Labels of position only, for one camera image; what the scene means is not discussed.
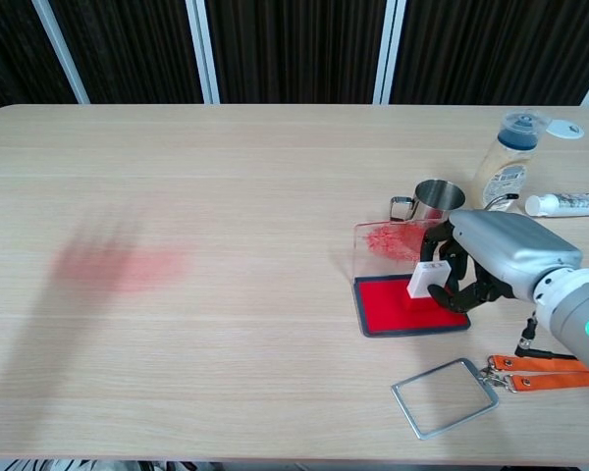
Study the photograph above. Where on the steel pitcher with thin spout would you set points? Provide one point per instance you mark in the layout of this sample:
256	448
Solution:
429	208

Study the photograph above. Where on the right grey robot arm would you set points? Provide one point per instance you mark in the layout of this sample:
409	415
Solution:
579	304

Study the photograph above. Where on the white red stamp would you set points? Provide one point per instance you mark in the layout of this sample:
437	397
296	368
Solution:
424	282

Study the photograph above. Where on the metal rectangular badge frame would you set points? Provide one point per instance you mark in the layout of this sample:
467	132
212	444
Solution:
492	402

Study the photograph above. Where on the right silver and black robot hand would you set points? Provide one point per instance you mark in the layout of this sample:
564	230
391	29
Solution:
510	245

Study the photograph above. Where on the white printed tube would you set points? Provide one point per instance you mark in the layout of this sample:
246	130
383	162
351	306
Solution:
569	203

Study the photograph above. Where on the black and white striped fabric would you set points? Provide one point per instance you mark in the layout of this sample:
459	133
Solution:
44	465

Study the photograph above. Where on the white round lid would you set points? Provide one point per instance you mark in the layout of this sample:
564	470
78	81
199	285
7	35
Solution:
562	130

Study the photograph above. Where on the beige sauce bottle blue cap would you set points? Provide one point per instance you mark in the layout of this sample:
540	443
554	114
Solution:
503	167

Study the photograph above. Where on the red ink pad clear lid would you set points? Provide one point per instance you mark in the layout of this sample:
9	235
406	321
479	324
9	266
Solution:
383	304

